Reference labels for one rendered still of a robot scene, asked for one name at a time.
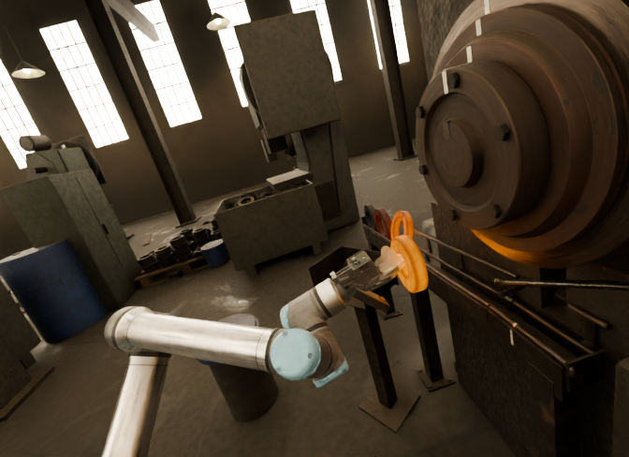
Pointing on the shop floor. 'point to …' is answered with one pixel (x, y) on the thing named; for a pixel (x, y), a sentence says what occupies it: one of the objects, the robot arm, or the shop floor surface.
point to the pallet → (177, 255)
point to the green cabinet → (79, 228)
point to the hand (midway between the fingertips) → (405, 257)
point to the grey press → (298, 108)
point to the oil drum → (53, 290)
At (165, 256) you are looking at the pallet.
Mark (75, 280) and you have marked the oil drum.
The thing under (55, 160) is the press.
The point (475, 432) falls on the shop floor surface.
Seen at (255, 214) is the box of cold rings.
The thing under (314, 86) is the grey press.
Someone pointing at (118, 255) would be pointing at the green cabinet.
